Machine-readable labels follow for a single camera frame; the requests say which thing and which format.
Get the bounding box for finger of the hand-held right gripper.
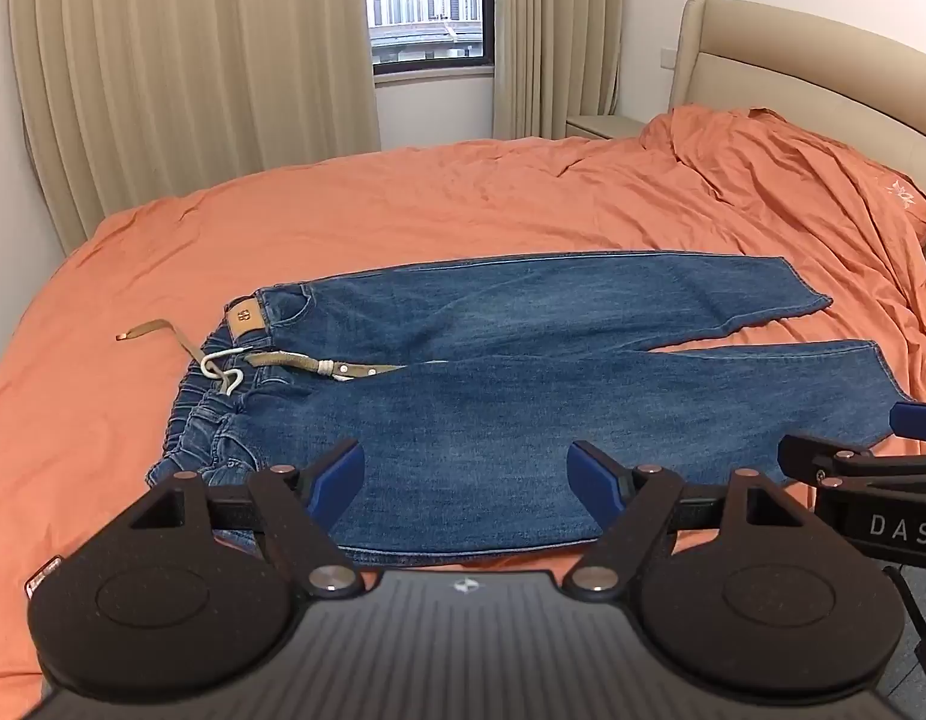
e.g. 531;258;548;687
889;403;926;440
778;430;926;497

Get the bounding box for blue denim pants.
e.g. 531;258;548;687
146;253;909;568

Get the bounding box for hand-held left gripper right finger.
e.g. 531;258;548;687
566;440;797;599

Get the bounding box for orange bed sheet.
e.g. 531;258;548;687
0;106;926;715

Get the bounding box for narrow beige curtain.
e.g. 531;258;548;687
492;0;622;140

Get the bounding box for khaki fabric belt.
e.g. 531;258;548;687
116;320;405;385

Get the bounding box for beige padded headboard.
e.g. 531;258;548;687
668;0;926;275

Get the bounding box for wide beige curtain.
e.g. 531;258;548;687
8;0;382;256

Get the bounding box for white drawstring cord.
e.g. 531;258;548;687
200;345;246;396

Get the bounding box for dark framed window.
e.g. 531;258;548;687
362;0;498;78

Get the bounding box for orange crumpled duvet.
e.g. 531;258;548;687
637;105;926;256

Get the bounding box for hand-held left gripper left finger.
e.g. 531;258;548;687
128;438;367;599

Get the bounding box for beige nightstand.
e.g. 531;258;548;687
566;113;648;140

